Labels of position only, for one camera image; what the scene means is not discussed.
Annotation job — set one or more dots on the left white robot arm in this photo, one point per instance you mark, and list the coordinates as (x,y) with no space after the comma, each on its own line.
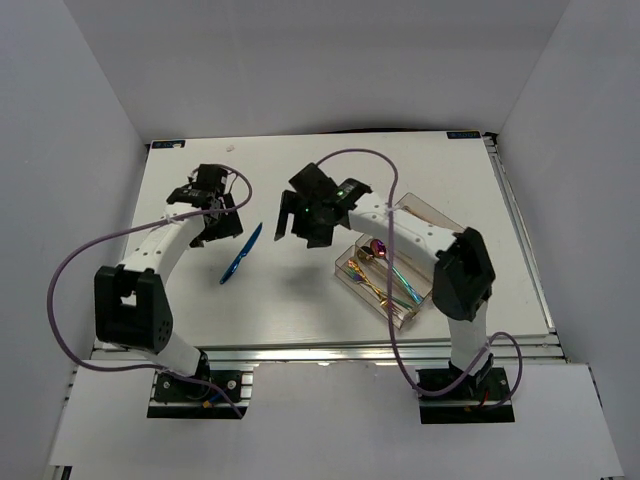
(132,309)

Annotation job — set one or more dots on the left blue corner sticker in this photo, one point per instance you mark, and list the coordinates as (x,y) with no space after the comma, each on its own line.
(168,144)

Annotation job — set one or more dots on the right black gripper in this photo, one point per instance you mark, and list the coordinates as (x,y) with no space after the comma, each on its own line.
(317,238)

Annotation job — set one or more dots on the black spoon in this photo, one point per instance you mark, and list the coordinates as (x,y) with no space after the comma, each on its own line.
(367,255)

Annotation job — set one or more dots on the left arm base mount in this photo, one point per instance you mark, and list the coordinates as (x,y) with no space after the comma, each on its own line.
(175,399)

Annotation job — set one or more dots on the blue corner sticker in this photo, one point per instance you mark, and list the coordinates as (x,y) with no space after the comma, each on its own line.
(459,135)
(168,144)

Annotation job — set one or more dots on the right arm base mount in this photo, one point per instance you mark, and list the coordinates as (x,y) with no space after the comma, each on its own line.
(467,405)

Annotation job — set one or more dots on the iridescent purple spoon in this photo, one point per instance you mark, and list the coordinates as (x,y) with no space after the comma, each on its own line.
(379,250)

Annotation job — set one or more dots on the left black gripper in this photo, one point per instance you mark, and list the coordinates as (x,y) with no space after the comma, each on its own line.
(230,226)

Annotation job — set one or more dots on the clear four-slot utensil organizer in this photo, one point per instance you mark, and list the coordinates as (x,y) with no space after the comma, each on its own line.
(369,281)

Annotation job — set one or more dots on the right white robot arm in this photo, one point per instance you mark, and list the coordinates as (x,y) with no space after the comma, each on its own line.
(457,263)

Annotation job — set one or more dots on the gold fork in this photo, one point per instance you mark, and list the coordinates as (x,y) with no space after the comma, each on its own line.
(377,292)

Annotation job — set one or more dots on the right blue corner sticker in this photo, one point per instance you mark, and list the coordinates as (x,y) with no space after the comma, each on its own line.
(459,135)

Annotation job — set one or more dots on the aluminium table rail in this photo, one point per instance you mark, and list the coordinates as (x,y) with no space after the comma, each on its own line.
(542,350)

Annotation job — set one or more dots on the blue knife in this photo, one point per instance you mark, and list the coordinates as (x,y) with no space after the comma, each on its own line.
(245,250)

